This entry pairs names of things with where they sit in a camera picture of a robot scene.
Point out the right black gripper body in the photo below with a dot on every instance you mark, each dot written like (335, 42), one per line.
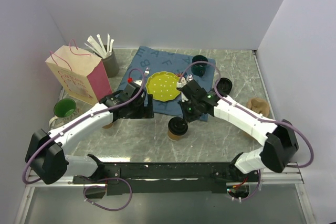
(190, 112)

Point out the grey straw holder cup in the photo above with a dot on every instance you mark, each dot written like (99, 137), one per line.
(111, 65)

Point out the black plastic cup lid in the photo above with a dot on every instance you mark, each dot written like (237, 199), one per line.
(177, 126)

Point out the green interior enamel mug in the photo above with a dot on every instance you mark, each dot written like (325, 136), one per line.
(63, 109)

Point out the white wrapped straws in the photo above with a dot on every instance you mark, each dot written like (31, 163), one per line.
(98, 47)

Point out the pink paper gift bag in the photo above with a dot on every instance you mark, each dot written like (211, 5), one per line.
(81, 73)

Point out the dark green mug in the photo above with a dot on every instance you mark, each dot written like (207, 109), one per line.
(199, 67)

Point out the yellow-green dotted plate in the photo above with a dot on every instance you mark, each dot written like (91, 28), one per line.
(162, 86)

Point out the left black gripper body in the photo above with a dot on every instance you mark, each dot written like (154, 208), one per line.
(137, 109)

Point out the stack of black lids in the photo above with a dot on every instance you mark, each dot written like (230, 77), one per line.
(224, 86)

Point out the silver fork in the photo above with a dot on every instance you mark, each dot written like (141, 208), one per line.
(146, 72)

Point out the stack of brown paper cups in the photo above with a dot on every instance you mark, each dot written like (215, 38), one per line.
(108, 126)

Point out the brown paper cup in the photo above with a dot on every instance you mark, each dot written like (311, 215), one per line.
(174, 137)

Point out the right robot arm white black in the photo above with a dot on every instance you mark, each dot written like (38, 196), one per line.
(277, 138)

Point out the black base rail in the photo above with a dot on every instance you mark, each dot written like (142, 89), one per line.
(167, 177)

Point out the blue alphabet cloth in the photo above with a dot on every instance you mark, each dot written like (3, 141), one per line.
(157, 61)

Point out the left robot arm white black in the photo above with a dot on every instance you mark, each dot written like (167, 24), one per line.
(48, 154)

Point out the cartoon mouse figurine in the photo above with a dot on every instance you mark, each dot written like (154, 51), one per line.
(181, 75)

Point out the brown pulp cup carrier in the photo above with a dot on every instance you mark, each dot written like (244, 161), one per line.
(259, 106)

